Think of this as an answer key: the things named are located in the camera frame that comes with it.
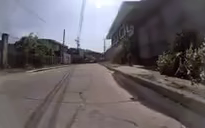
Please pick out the row of distant buildings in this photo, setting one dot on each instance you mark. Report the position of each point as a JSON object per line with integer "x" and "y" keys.
{"x": 86, "y": 56}

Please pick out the thin pole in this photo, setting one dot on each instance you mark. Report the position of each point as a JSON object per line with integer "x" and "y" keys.
{"x": 104, "y": 46}

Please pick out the grey paved road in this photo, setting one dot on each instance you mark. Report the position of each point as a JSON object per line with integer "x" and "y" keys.
{"x": 90, "y": 100}

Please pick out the utility pole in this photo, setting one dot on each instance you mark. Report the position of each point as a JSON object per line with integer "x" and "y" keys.
{"x": 63, "y": 46}

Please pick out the green roofed building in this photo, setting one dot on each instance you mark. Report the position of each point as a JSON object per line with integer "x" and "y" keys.
{"x": 52, "y": 43}

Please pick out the dark building with lettering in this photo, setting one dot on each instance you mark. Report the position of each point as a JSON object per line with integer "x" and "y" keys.
{"x": 150, "y": 33}

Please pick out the low concrete kerb strip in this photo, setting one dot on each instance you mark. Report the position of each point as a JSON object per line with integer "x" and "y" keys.
{"x": 40, "y": 69}

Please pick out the raised concrete sidewalk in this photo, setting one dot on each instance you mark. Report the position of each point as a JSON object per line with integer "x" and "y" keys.
{"x": 163, "y": 83}

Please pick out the pale leafy bush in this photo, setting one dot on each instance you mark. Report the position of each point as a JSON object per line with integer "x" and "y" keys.
{"x": 191, "y": 63}

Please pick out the concrete pillar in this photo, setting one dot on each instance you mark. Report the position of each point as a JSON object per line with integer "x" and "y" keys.
{"x": 5, "y": 50}

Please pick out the green trees behind wall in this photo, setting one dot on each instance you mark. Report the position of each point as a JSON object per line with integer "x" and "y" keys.
{"x": 33, "y": 46}

